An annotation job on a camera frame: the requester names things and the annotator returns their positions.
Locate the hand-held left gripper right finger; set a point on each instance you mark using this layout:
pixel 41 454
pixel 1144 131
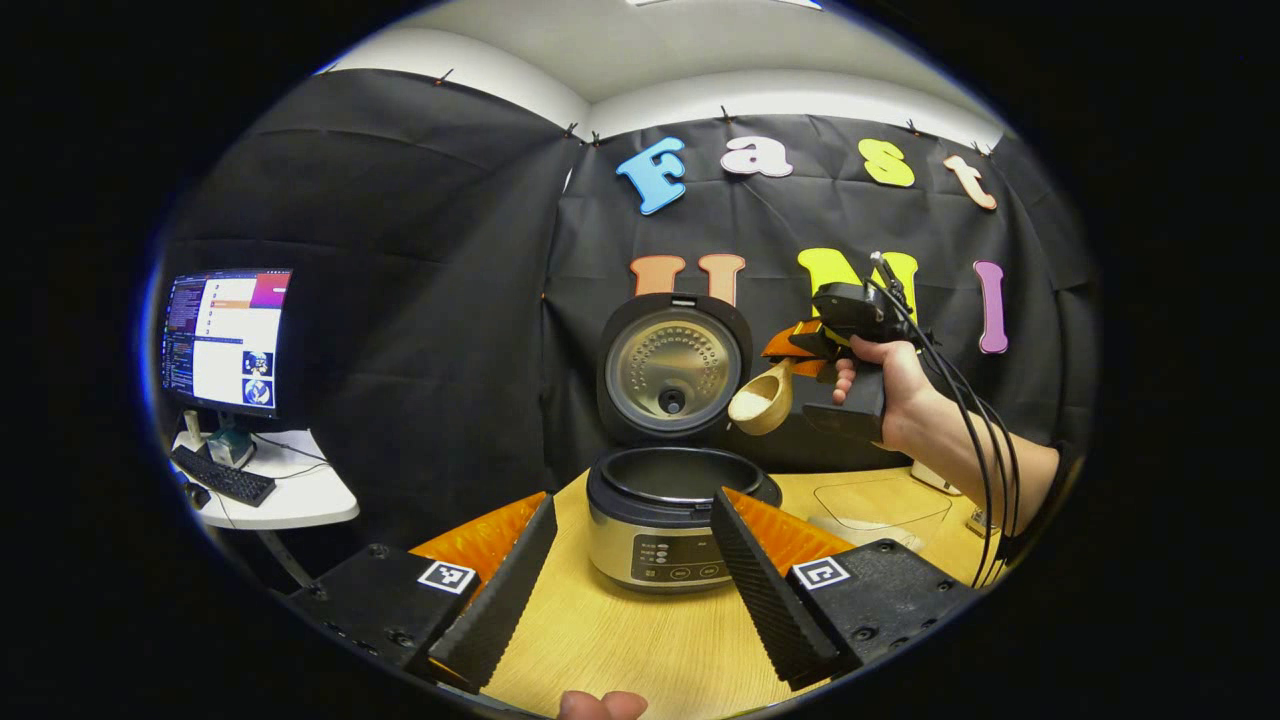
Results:
pixel 765 600

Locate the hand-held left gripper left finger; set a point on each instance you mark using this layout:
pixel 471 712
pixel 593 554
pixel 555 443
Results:
pixel 500 610

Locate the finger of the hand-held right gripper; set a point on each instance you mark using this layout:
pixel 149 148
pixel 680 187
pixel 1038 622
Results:
pixel 808 330
pixel 800 362

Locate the wooden spoon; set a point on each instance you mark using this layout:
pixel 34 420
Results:
pixel 760 405

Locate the black and silver rice cooker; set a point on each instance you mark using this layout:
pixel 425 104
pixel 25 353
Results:
pixel 650 540

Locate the clear plastic container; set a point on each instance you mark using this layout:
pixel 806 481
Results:
pixel 880 500

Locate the white toaster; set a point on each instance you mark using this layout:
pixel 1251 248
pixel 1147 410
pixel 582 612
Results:
pixel 935 480

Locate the white side table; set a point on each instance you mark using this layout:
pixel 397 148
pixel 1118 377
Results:
pixel 300 495

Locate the black keyboard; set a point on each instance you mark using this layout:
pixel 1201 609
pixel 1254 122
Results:
pixel 225 478

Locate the black computer mouse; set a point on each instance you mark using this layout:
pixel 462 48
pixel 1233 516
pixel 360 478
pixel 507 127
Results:
pixel 198 495

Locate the computer monitor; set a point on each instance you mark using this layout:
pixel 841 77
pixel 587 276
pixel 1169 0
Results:
pixel 225 340

